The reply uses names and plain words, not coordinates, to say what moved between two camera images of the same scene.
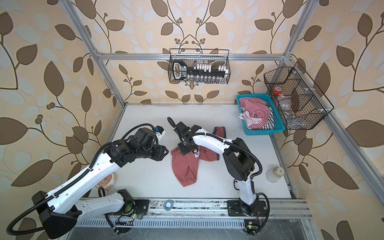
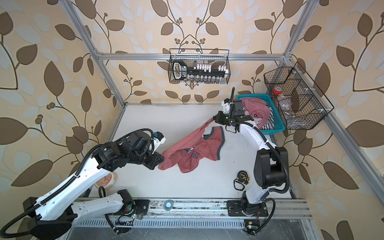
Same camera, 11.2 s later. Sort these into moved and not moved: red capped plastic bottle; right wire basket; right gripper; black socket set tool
Moved: right gripper
Not moved: red capped plastic bottle; black socket set tool; right wire basket
